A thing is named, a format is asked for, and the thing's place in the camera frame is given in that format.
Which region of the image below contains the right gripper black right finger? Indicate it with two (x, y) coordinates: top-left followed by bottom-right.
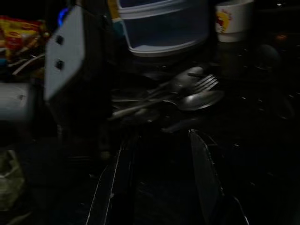
(189, 130), (249, 225)

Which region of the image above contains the large silver spoon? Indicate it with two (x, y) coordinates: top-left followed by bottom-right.
(131, 90), (226, 116)

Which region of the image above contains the translucent white tiered container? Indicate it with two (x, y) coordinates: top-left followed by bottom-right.
(117, 0), (210, 58)

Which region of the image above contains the white cup with red print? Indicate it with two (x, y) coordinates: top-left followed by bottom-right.
(214, 0), (255, 43)

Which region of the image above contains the red yellow noodle packet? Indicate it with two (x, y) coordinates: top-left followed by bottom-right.
(0, 15), (46, 63)

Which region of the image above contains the silver fork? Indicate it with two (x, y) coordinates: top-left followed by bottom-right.
(140, 74), (220, 102)

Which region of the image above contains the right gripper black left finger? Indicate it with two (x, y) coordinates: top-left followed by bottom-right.
(85, 138), (136, 225)

